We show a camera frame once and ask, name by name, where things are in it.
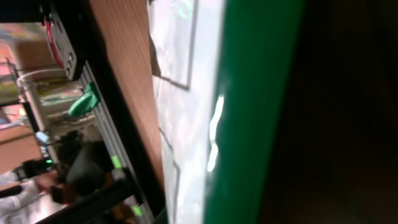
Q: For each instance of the person in background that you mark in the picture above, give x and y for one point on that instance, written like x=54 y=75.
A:
x=89 y=167

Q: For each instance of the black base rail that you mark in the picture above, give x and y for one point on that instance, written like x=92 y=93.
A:
x=78 y=43

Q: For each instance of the green white gloves package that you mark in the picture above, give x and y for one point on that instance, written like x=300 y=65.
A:
x=222 y=70

